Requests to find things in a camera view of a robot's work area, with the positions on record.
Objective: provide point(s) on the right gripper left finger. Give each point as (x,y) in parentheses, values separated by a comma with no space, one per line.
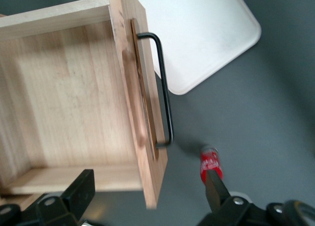
(81,196)

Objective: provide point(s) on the beige plastic tray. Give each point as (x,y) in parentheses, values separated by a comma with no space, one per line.
(197,39)

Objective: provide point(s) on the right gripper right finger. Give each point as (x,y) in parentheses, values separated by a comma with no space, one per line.
(216,191)

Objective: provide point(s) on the small red soda bottle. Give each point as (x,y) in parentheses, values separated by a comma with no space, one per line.
(209,162)

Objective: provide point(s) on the wooden cabinet drawer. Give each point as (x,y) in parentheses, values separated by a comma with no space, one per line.
(61,88)

